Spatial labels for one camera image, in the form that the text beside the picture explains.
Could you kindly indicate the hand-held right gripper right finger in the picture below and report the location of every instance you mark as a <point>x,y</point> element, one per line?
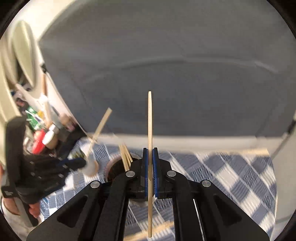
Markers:
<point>155,173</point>

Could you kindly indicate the glass candle jar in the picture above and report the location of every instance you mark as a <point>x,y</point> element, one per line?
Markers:
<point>66,121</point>

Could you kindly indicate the round wall mirror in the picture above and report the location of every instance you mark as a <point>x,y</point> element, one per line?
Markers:
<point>24,51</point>

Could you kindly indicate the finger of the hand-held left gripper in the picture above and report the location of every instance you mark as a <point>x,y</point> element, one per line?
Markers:
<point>76,165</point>
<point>69,160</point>

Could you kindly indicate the black side table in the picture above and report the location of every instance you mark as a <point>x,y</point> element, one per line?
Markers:
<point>69,136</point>

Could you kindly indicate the green bottle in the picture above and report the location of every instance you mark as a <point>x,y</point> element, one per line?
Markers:
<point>33,117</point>

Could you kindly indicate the red bowl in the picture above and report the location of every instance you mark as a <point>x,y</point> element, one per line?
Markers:
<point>38,141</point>

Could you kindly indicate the brown paper cup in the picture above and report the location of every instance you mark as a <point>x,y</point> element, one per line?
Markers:
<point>49,139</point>

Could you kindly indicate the person's left hand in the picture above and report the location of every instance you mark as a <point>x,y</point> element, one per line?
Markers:
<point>10,206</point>

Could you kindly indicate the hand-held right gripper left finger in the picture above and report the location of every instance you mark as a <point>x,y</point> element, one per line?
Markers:
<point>145,173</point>

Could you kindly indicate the succulent in white pot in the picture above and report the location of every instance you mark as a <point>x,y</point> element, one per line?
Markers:
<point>91,168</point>

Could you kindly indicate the blue patterned tablecloth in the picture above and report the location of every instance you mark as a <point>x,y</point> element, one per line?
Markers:
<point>219,176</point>

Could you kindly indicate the long wooden chopstick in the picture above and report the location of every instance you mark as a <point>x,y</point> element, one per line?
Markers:
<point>123,157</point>
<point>101,126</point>
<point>126,156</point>
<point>149,120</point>
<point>129,155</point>

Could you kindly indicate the black cylindrical utensil holder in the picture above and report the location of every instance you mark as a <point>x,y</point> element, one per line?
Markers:
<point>114,172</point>

